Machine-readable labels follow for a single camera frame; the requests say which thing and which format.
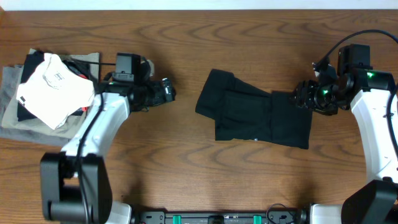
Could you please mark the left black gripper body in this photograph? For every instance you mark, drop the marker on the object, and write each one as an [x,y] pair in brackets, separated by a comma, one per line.
[150,96]

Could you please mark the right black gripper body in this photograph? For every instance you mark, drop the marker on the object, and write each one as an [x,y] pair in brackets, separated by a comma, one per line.
[323,99]

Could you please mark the black t-shirt with logo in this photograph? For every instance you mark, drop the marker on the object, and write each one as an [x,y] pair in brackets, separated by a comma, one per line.
[242,111]

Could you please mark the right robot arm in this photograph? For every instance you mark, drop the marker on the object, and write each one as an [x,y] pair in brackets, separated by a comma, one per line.
[369,95]

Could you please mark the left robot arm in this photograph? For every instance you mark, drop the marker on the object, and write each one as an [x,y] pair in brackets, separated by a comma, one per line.
[74,183]

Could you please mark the beige folded garment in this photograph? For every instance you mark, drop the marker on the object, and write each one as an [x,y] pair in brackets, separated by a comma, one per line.
[67,130]

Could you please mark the white folded t-shirt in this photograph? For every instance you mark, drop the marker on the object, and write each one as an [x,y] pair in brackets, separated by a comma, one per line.
[53,92]

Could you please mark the black folded garment red accents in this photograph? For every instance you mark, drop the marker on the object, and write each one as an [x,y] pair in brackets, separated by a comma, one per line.
[31,63]

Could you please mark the grey folded garment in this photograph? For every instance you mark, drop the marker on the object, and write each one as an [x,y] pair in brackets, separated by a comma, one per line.
[11,76]

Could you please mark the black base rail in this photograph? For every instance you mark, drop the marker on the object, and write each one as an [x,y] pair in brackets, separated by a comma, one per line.
[275,215]

